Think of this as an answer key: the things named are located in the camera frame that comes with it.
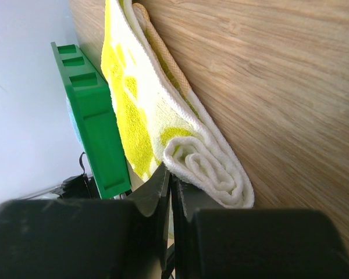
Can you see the green plastic tray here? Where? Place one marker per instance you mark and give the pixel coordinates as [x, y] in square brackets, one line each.
[90, 99]

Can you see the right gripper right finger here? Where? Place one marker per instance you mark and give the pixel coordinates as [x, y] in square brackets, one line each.
[211, 241]

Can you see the blue polka dot towel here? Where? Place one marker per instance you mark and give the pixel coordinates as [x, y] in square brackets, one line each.
[73, 122]

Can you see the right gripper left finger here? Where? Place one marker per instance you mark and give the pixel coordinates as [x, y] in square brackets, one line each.
[89, 238]

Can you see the yellow green patterned towel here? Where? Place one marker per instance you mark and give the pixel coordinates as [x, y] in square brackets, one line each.
[159, 117]

